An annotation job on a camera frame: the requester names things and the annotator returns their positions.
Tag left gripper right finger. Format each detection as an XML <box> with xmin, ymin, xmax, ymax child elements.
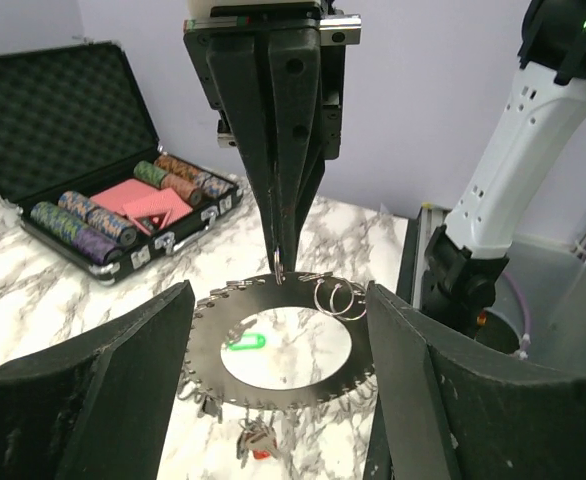
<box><xmin>366</xmin><ymin>283</ymin><xmax>586</xmax><ymax>479</ymax></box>

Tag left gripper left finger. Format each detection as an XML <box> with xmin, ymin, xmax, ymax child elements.
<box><xmin>0</xmin><ymin>281</ymin><xmax>195</xmax><ymax>479</ymax></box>

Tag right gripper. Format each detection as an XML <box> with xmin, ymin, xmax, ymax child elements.
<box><xmin>183</xmin><ymin>1</ymin><xmax>362</xmax><ymax>271</ymax></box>

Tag metal key ring disc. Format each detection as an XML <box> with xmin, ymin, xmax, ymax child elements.
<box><xmin>177</xmin><ymin>272</ymin><xmax>376</xmax><ymax>417</ymax></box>

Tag green tagged key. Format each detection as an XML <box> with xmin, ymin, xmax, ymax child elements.
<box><xmin>226</xmin><ymin>333</ymin><xmax>267</xmax><ymax>351</ymax></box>

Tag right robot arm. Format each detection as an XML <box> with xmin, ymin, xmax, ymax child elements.
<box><xmin>183</xmin><ymin>1</ymin><xmax>586</xmax><ymax>336</ymax></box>

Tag pink playing card deck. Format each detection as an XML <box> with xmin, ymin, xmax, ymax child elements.
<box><xmin>91</xmin><ymin>179</ymin><xmax>193</xmax><ymax>235</ymax></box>

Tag black poker chip case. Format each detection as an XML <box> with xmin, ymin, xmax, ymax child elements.
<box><xmin>0</xmin><ymin>42</ymin><xmax>242</xmax><ymax>284</ymax></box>

